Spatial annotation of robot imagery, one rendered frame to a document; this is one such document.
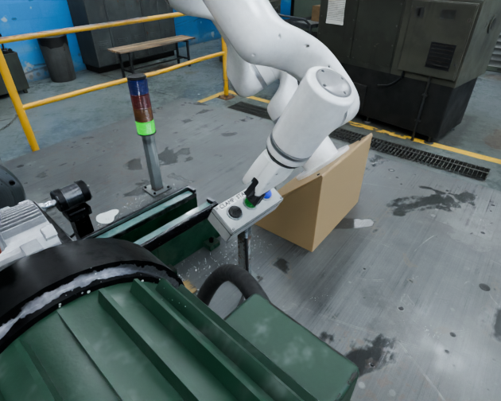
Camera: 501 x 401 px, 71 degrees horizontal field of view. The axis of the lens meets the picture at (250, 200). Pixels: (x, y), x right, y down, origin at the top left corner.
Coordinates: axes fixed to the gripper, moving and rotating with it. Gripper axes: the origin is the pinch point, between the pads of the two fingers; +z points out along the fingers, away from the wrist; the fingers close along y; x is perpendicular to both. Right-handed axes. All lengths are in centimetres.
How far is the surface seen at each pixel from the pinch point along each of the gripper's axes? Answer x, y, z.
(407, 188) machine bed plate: 23, -75, 21
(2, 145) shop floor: -250, -14, 264
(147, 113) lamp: -49, -10, 26
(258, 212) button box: 2.8, -0.1, 3.1
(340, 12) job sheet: -141, -310, 84
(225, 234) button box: 2.2, 8.6, 5.9
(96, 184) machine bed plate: -54, 4, 64
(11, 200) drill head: -40, 36, 30
